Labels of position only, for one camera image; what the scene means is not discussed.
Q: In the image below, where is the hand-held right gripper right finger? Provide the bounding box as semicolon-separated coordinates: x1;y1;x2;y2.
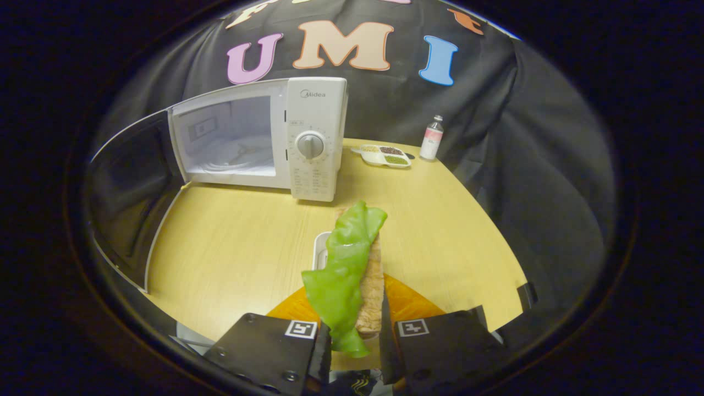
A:
378;273;504;387

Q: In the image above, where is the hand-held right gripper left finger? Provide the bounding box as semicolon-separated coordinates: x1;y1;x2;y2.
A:
203;285;333;396

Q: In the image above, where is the lettuce sandwich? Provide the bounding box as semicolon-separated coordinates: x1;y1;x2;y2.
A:
301;201;388;358

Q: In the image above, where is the white microwave oven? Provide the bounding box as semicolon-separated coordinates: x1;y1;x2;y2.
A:
88;77;348;292

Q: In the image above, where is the white table leg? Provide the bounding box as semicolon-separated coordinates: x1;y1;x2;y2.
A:
175;322;221;353

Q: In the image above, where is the person's dark patterned clothing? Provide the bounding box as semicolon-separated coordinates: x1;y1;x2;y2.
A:
329;370;386;396

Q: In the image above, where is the small white tray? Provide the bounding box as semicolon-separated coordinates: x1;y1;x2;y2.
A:
312;231;333;271

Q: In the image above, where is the white divided grain dish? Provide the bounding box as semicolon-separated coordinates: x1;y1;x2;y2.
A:
351;144;412;168

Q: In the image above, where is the small pink label bottle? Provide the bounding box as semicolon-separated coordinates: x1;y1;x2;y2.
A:
420;115;444;161

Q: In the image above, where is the black backdrop cloth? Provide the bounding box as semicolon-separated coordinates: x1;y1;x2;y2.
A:
88;0;617;298

